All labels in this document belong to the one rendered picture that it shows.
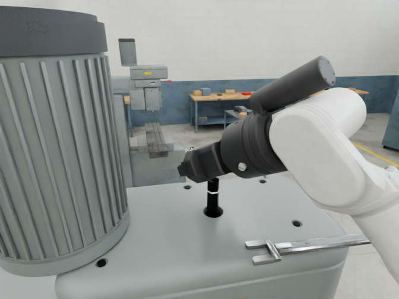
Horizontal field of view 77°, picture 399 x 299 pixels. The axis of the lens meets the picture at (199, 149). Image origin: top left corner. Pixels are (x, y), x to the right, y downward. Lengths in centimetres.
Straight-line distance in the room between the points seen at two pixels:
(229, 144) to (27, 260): 30
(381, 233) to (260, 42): 726
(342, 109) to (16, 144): 35
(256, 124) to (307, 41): 783
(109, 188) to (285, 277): 29
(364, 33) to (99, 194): 900
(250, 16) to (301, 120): 714
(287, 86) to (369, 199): 14
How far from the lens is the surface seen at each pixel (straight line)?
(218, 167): 37
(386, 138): 676
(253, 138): 32
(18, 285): 63
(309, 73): 30
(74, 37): 32
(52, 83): 31
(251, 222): 47
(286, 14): 779
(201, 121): 651
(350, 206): 29
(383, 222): 31
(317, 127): 26
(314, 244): 44
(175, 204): 50
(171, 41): 690
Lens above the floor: 218
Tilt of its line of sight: 23 degrees down
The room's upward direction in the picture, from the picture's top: straight up
